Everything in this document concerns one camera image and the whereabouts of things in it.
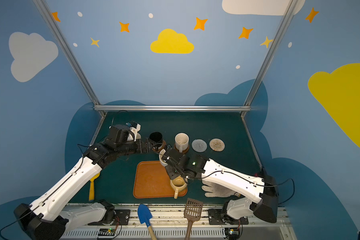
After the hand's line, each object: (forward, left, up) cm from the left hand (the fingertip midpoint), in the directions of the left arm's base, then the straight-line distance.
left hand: (148, 142), depth 74 cm
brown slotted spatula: (-27, -23, -24) cm, 43 cm away
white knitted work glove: (-15, -37, -26) cm, 47 cm away
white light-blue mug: (-5, -7, -2) cm, 9 cm away
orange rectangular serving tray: (-10, 0, -25) cm, 27 cm away
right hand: (-10, -12, -6) cm, 17 cm away
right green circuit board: (-35, -43, -28) cm, 62 cm away
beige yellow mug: (-12, -15, -25) cm, 32 cm away
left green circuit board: (-35, +20, -28) cm, 49 cm away
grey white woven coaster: (+14, -29, -25) cm, 41 cm away
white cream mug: (+16, -17, -23) cm, 32 cm away
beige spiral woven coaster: (+16, -42, -26) cm, 52 cm away
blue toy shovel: (-28, +2, -26) cm, 39 cm away
